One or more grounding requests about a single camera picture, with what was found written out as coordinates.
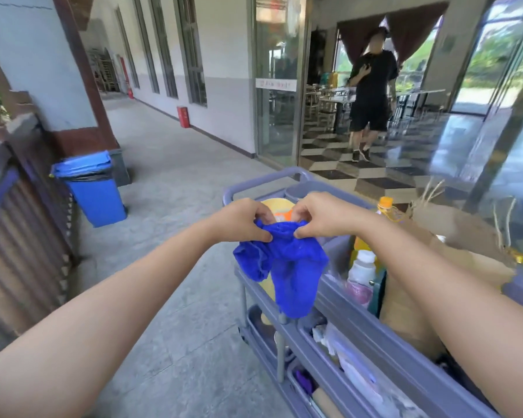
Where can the person's left hand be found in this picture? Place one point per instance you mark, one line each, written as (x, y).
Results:
(239, 222)

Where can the person's right hand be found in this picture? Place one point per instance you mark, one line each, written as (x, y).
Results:
(331, 213)

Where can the blue cleaning cloth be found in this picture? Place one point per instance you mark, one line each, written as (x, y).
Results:
(292, 274)

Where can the dark wooden railing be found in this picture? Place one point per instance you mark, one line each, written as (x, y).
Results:
(22, 239)

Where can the person's right forearm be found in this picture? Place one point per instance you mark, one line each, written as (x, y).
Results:
(462, 300)

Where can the person's left forearm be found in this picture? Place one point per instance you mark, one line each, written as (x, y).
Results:
(91, 322)

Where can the yellow plastic basin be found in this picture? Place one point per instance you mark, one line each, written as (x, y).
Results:
(272, 206)

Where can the clear bottle with orange cap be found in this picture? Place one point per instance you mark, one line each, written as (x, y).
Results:
(283, 216)

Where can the orange drink bottle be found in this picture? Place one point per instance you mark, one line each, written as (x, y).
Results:
(384, 205)

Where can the small clear white-capped bottle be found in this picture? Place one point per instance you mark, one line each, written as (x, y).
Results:
(361, 269)

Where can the dark green flat box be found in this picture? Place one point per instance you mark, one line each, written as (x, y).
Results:
(378, 296)

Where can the glass entrance doors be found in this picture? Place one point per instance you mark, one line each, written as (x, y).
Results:
(279, 126)

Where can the metal dining table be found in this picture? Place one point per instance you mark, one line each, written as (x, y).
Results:
(418, 92)
(337, 100)

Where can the wooden dining chair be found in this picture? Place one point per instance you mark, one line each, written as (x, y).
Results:
(314, 100)

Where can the red fire extinguisher box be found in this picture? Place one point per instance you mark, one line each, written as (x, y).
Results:
(183, 117)

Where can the grey plastic service cart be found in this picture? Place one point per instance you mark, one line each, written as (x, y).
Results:
(375, 343)

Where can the brown paper bag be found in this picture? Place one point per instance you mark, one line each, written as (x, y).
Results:
(470, 239)

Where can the blue trash bin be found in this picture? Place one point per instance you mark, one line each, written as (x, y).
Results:
(96, 200)

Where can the white plastic bags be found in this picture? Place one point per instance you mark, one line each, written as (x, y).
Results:
(361, 370)

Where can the dark framed window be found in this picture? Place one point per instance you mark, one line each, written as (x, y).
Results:
(165, 60)
(148, 56)
(128, 52)
(196, 60)

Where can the purple cloth item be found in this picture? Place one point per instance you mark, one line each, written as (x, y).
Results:
(305, 380)

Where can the brown paper roll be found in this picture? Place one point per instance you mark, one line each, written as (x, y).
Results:
(327, 404)

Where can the stacked wooden chairs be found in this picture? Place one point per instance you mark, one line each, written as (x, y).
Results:
(104, 73)

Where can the dark red curtain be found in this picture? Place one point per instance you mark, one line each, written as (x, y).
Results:
(418, 26)

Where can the brown and white pillar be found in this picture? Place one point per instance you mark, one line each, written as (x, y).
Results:
(83, 82)

